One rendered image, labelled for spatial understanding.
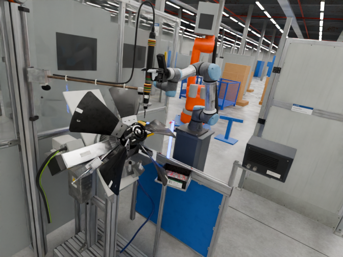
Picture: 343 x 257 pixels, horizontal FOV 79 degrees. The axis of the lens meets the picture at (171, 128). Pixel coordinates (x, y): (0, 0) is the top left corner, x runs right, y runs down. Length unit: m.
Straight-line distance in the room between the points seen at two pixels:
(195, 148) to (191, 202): 0.47
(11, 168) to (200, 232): 1.47
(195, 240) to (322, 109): 1.89
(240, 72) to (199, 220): 7.81
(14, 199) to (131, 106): 1.10
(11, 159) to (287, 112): 2.66
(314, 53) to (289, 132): 0.88
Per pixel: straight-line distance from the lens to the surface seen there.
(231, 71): 9.29
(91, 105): 1.15
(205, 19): 5.17
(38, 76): 1.42
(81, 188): 1.57
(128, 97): 1.38
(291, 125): 2.81
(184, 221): 1.95
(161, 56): 1.30
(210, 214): 1.76
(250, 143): 1.34
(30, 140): 1.58
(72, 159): 1.16
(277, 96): 2.78
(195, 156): 1.96
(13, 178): 1.84
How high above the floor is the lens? 1.68
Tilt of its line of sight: 20 degrees down
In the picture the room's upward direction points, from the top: 8 degrees clockwise
